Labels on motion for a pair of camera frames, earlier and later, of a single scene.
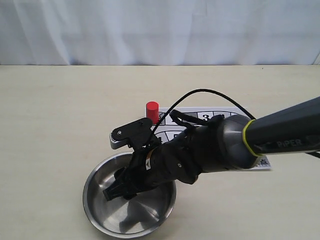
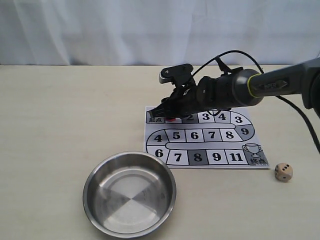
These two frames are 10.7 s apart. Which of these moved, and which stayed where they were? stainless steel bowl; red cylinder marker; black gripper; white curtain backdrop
Moved: black gripper; red cylinder marker
Stayed: white curtain backdrop; stainless steel bowl
